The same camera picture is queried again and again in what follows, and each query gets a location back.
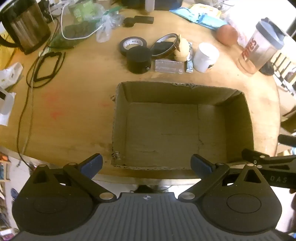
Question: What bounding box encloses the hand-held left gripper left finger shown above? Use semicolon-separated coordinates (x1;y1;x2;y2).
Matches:
30;153;117;204

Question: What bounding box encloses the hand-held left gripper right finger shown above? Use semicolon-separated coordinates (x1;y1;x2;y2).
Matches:
178;153;269;204

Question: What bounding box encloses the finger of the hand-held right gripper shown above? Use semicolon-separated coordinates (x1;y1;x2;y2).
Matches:
242;148;296;188
278;134;296;148

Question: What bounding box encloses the cardboard box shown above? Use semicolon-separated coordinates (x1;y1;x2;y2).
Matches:
111;81;255;170

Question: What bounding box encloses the silver foil packet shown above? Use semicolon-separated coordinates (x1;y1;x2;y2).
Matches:
185;42;194;74

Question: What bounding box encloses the clear plastic case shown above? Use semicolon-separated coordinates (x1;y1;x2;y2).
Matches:
155;59;186;75

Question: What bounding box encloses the white cup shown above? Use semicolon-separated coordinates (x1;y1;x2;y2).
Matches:
193;42;220;73

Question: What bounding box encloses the black cylinder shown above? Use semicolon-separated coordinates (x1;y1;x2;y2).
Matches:
126;46;152;75

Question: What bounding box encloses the cream egg-shaped toy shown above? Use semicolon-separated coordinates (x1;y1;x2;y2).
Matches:
173;35;191;62

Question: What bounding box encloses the black tape roll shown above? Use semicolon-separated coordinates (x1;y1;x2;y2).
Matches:
120;36;147;56

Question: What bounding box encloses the amber tape roll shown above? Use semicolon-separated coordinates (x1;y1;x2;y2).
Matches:
150;34;179;57

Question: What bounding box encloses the black bracket part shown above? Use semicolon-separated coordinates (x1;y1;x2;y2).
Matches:
123;16;154;28

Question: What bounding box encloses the wooden chair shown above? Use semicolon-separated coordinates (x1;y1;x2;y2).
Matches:
270;50;296;93

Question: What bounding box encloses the clear shaker bottle grey lid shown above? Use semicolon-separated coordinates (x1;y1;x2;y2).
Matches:
238;17;287;75

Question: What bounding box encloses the white paper packaging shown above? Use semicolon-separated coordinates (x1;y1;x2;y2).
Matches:
0;87;17;126

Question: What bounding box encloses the white plastic bag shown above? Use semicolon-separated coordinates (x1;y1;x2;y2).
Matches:
225;11;258;49

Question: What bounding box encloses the round brown fruit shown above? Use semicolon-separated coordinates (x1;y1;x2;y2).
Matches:
216;24;238;46

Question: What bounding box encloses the green bag of dark discs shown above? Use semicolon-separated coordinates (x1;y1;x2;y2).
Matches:
49;20;98;49

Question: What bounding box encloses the clear plastic bag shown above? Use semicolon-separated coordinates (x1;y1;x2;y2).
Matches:
95;9;126;43

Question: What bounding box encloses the yellow paper envelope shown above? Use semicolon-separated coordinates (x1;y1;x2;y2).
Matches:
0;34;15;70

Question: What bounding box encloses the steel electric kettle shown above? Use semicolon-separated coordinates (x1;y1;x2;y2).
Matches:
0;0;51;55

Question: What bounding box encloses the green can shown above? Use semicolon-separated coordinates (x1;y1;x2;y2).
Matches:
69;0;100;23

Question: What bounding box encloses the yellow wipes packet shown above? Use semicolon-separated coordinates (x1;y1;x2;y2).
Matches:
190;3;223;18

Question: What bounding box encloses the black cable loop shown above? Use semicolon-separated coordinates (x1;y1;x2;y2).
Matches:
33;51;67;82

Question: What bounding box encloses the white cable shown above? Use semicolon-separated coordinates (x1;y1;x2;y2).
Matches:
49;0;102;40

